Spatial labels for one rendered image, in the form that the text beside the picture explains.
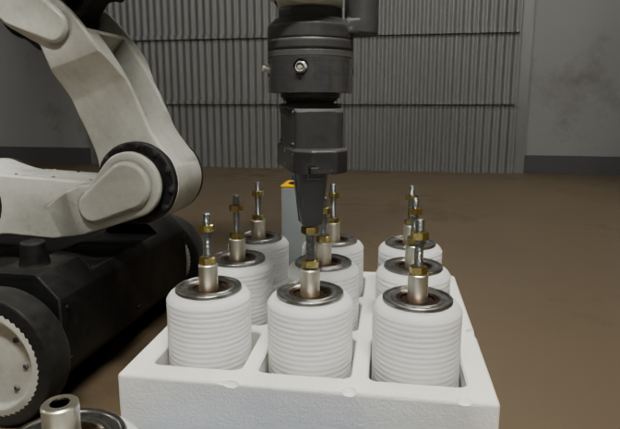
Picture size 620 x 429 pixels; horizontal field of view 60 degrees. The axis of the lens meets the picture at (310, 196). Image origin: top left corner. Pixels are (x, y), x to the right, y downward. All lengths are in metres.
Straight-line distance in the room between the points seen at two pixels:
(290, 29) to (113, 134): 0.52
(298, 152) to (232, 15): 3.44
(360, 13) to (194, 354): 0.40
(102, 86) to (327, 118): 0.54
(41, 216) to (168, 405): 0.56
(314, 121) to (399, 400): 0.29
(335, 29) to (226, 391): 0.38
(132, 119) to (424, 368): 0.63
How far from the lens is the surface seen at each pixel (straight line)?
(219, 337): 0.61
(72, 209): 1.01
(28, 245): 0.93
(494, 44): 3.75
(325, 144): 0.53
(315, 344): 0.58
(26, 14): 1.03
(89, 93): 1.00
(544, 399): 0.98
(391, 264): 0.71
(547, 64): 3.83
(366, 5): 0.56
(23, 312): 0.85
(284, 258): 0.83
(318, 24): 0.53
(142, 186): 0.91
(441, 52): 3.71
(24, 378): 0.90
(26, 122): 4.75
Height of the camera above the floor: 0.46
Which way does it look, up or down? 10 degrees down
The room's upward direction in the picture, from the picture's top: straight up
